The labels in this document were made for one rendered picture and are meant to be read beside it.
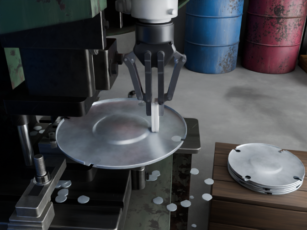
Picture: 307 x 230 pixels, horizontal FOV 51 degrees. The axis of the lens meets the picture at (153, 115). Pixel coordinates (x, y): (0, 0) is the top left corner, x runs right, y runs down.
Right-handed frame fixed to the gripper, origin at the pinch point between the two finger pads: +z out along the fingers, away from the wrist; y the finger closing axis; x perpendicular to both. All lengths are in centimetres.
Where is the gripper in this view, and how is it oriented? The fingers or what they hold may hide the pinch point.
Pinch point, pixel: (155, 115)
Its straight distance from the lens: 70.5
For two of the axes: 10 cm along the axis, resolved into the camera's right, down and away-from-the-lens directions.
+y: 10.0, 0.2, -0.6
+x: 0.7, -4.5, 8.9
